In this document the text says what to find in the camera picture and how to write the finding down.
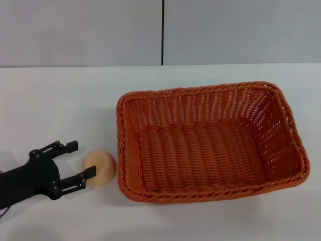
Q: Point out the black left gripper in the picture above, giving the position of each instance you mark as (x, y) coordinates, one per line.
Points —
(37, 173)

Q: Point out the orange woven wicker basket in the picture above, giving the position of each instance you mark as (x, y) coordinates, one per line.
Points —
(208, 153)

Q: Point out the round peach bread bun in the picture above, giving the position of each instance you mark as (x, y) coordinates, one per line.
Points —
(102, 165)

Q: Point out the black vertical wall strip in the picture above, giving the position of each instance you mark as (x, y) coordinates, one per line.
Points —
(162, 30)

